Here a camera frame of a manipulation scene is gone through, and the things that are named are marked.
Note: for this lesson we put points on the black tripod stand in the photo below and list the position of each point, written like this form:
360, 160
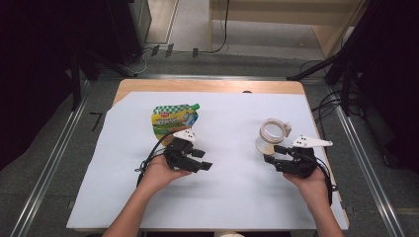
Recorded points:
346, 65

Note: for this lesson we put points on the light wooden shelf unit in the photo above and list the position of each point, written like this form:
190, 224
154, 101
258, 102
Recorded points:
280, 13

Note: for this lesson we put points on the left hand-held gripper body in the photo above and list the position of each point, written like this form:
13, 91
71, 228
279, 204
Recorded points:
179, 154

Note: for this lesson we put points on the person's right hand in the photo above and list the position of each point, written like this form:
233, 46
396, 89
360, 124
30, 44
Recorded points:
313, 189

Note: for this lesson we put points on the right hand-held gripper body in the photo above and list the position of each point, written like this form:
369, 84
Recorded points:
301, 163

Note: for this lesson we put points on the short metal floor rail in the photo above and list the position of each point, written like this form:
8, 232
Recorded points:
197, 77

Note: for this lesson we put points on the person's left hand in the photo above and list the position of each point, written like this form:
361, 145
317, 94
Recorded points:
158, 173

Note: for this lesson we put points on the dark cabinet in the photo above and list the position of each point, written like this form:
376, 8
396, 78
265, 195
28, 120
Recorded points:
131, 29

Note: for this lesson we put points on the black metal stand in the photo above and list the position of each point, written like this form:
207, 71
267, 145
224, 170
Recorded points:
76, 82

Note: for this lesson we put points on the yellow spout pouch green cap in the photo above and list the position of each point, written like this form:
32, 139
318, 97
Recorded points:
171, 120

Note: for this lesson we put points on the long metal floor rail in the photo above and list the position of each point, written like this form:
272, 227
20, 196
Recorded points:
365, 164
49, 164

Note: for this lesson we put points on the wooden table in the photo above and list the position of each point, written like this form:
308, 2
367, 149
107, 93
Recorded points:
210, 86

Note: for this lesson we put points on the clear jar with hinged lid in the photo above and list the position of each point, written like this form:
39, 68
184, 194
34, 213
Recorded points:
271, 135

